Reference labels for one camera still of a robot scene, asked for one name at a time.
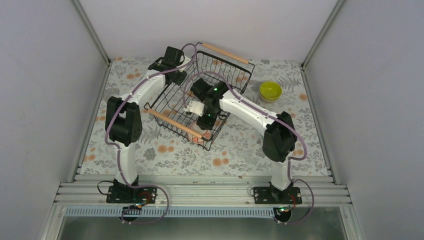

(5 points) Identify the white bowl orange rim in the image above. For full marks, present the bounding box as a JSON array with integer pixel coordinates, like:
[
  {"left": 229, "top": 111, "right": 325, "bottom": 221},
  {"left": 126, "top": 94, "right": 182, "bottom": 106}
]
[{"left": 187, "top": 120, "right": 213, "bottom": 144}]

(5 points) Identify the black wire dish rack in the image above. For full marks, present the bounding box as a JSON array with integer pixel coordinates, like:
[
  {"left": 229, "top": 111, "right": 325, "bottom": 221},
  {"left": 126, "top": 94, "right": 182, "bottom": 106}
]
[{"left": 144, "top": 49, "right": 255, "bottom": 151}]

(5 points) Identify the yellow-green bowl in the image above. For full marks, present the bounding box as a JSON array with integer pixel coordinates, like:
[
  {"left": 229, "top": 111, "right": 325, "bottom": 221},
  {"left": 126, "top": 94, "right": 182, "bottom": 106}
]
[{"left": 259, "top": 81, "right": 283, "bottom": 98}]

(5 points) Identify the beige ceramic bowl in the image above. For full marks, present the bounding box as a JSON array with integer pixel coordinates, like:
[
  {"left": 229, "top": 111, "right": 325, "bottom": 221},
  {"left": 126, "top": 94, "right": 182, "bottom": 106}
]
[{"left": 259, "top": 94, "right": 280, "bottom": 104}]

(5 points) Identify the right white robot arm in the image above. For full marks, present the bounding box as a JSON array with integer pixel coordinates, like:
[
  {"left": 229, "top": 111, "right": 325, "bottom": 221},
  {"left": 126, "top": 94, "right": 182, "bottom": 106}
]
[{"left": 184, "top": 78, "right": 298, "bottom": 204}]

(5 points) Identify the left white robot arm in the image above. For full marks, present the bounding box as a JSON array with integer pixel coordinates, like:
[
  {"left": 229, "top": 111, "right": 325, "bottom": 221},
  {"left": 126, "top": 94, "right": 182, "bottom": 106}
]
[{"left": 104, "top": 46, "right": 193, "bottom": 203}]

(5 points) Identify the floral patterned table mat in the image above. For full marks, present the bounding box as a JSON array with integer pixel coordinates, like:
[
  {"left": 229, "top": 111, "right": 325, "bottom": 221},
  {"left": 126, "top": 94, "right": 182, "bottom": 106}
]
[{"left": 81, "top": 57, "right": 328, "bottom": 177}]

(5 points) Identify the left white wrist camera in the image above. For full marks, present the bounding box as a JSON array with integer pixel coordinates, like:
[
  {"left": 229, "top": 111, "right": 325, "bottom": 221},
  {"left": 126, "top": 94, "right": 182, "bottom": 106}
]
[{"left": 179, "top": 57, "right": 192, "bottom": 71}]

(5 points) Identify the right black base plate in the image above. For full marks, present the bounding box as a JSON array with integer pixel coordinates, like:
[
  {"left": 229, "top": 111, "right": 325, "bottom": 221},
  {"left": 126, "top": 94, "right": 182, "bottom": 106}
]
[{"left": 250, "top": 186, "right": 303, "bottom": 205}]

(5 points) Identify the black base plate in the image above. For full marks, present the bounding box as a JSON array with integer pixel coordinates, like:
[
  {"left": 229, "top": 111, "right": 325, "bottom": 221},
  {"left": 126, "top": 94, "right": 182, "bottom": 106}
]
[
  {"left": 250, "top": 186, "right": 303, "bottom": 205},
  {"left": 106, "top": 186, "right": 157, "bottom": 205}
]

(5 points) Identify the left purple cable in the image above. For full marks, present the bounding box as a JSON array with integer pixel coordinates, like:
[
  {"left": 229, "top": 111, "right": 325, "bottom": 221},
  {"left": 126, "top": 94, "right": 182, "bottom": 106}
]
[{"left": 104, "top": 43, "right": 199, "bottom": 225}]

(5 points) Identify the white slotted cable duct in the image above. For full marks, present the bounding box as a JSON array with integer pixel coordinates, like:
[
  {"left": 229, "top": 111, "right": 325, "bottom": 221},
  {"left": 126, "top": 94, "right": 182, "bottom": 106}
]
[{"left": 64, "top": 206, "right": 275, "bottom": 218}]

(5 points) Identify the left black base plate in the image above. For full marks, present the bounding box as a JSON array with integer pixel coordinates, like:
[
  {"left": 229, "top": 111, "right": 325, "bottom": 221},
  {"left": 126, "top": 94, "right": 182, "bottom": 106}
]
[{"left": 106, "top": 186, "right": 157, "bottom": 205}]

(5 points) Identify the aluminium rail frame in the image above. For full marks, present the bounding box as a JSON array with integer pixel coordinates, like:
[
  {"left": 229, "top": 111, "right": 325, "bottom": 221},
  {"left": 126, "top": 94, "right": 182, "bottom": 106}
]
[{"left": 41, "top": 174, "right": 363, "bottom": 240}]

